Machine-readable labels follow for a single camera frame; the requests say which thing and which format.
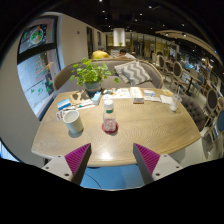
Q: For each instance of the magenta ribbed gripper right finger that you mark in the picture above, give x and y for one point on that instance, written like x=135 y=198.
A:
x=153 y=166

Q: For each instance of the clear water bottle white cap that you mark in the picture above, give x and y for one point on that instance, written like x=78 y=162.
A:
x=109 y=116

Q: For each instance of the white ceramic cup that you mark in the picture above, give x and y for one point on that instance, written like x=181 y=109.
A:
x=73 y=121

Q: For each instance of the clear plastic drink cup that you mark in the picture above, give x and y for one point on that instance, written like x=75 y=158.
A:
x=175 y=101

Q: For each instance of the green potted plant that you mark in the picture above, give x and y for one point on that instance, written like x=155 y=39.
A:
x=90 y=74

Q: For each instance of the tissue box wooden base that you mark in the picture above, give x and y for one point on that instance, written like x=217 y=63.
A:
x=136 y=95

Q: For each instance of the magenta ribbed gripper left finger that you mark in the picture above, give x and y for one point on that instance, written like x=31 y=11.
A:
x=72 y=166

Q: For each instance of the grey zigzag cushion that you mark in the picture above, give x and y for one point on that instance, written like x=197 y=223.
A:
x=132 y=73

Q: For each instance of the grey tufted chair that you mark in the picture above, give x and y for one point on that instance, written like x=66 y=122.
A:
x=194 y=111

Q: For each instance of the poster window panel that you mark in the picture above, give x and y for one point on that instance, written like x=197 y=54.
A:
x=37 y=63

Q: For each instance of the red round coaster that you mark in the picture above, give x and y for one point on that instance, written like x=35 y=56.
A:
x=110 y=132

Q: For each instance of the blue white card box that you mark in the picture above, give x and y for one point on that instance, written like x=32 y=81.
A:
x=63 y=104

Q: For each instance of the grey curved sofa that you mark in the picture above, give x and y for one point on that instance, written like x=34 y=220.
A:
x=62 y=82

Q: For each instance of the person in white shirt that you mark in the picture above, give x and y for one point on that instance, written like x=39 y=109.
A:
x=124 y=53

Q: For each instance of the person in yellow shirt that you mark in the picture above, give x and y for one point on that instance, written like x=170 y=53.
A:
x=100 y=53

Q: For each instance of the blue tissue pack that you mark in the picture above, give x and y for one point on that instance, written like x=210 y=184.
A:
x=96 y=98

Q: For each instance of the blue backed wooden chair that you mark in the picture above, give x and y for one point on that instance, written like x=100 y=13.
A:
x=216 y=130

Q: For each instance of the white menu papers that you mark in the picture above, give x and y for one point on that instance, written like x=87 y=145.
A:
x=116 y=93

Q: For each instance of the white pendant lamp column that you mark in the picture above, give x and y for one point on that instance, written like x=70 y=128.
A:
x=118 y=36

